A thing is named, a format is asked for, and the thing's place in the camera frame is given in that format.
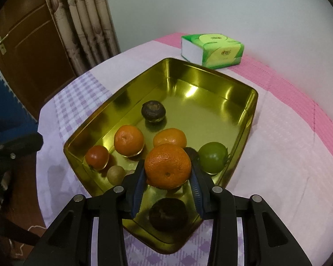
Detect small olive brown fruit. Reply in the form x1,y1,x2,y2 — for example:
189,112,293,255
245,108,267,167
106,165,126,186

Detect red tomato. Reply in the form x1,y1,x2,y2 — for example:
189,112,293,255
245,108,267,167
85,145,109,171

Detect large dark fruit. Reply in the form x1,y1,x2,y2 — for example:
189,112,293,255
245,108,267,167
149,198,188,233

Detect green tomato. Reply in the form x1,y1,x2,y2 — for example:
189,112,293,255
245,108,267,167
198,142,228,175

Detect orange mandarin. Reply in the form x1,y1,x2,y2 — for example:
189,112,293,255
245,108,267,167
144,143,192,190
113,125,145,157

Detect yellow orange kumquat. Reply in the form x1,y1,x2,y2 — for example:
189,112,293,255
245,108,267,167
153,128,187,148

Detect blue foam mat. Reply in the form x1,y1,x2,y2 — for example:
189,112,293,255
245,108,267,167
0,78,38,144

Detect pink purple checkered tablecloth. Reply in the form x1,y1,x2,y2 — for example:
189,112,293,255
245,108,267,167
36,33,333,265

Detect brown wooden door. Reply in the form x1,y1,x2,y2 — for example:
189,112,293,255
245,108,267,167
0,0,76,118

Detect gold toffee tin box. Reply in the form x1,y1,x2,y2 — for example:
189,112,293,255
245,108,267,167
63,57,259,255

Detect beige patterned curtain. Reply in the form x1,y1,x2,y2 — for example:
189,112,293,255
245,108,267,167
46,0,120,75

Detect green tissue pack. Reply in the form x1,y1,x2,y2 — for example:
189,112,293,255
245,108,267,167
181,34,244,69

